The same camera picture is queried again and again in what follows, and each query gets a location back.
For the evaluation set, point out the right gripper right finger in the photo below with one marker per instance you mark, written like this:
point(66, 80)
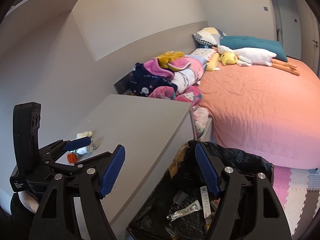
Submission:
point(249, 207)

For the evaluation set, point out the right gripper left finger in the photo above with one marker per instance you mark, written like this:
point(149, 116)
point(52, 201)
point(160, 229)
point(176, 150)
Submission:
point(58, 184)

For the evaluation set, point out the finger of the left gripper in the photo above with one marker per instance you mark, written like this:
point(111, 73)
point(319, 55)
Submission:
point(77, 144)

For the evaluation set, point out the black trash bag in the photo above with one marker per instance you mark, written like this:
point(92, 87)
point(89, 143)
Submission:
point(176, 192)

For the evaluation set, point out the red bottle cap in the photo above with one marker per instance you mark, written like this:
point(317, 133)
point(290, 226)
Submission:
point(72, 158)

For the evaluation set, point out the small white bottle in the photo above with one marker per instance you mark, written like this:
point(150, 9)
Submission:
point(88, 149)

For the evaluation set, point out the pink white floor mat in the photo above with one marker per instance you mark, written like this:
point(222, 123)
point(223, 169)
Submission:
point(298, 192)

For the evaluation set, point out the navy patterned blanket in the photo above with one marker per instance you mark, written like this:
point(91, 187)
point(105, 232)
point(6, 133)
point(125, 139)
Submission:
point(143, 83)

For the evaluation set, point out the mustard yellow cloth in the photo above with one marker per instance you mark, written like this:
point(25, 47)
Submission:
point(165, 60)

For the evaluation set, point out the pink kitty blanket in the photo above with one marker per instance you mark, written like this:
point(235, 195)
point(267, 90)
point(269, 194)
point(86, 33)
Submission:
point(192, 95)

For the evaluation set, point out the pink fleece blanket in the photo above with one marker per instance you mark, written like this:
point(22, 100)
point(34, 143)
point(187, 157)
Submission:
point(183, 79)

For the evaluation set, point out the yellow duck plush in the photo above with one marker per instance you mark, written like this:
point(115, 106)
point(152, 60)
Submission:
point(228, 58)

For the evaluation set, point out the teal pillow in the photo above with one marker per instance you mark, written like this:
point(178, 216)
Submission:
point(238, 42)

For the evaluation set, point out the checkered pillow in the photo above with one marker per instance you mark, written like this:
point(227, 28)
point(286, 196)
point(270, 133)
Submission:
point(209, 36)

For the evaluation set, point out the grey wardrobe door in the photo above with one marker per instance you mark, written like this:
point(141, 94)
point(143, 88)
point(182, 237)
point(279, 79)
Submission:
point(297, 30)

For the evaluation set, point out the black wall socket panel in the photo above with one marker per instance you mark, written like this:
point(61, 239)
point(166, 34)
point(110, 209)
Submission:
point(123, 85)

